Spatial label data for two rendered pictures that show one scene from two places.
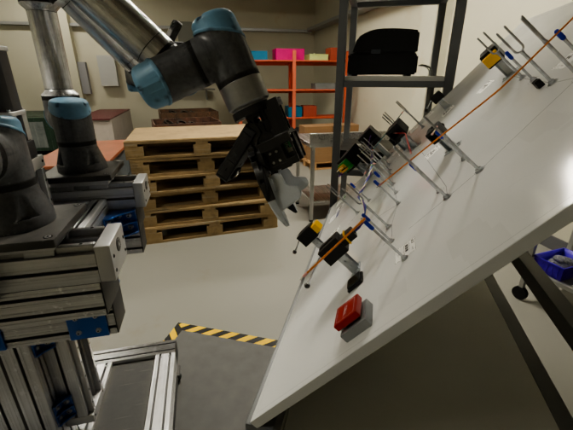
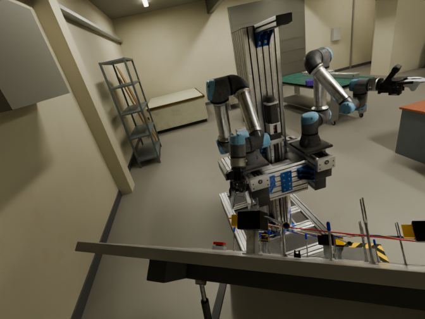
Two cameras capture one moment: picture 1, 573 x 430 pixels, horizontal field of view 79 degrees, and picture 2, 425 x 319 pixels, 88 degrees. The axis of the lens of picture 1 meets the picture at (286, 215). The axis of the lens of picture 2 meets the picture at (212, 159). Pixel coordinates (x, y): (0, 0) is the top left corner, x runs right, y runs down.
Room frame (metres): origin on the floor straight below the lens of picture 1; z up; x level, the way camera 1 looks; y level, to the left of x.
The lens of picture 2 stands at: (0.64, -0.88, 1.92)
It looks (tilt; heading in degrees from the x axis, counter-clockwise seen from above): 25 degrees down; 97
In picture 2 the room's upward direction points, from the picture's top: 13 degrees counter-clockwise
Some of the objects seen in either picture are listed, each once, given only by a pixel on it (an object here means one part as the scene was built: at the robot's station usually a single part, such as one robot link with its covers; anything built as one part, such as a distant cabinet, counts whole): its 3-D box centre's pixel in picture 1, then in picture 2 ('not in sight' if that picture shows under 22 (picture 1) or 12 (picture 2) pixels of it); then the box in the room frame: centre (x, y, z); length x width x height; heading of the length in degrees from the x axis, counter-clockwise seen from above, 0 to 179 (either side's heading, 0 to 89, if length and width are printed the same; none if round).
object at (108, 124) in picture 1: (107, 130); not in sight; (7.64, 3.85, 0.36); 2.09 x 0.68 x 0.71; 13
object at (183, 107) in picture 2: not in sight; (177, 108); (-1.23, 7.06, 0.43); 2.38 x 1.83 x 0.85; 103
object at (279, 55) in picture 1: (290, 102); not in sight; (7.02, -0.07, 0.96); 2.15 x 0.57 x 1.93; 103
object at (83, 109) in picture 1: (72, 119); (310, 122); (1.19, 0.71, 1.33); 0.13 x 0.12 x 0.14; 39
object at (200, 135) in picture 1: (205, 177); not in sight; (3.54, 0.85, 0.48); 1.34 x 0.92 x 0.95; 108
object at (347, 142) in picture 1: (372, 151); not in sight; (1.83, -0.45, 1.09); 0.35 x 0.33 x 0.07; 166
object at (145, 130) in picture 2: not in sight; (136, 112); (-1.45, 3.99, 1.10); 1.13 x 0.48 x 2.20; 103
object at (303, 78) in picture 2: not in sight; (310, 92); (2.79, 5.15, 0.48); 2.79 x 1.06 x 0.97; 104
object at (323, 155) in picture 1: (332, 145); not in sight; (6.14, -0.81, 0.33); 1.12 x 0.79 x 0.65; 103
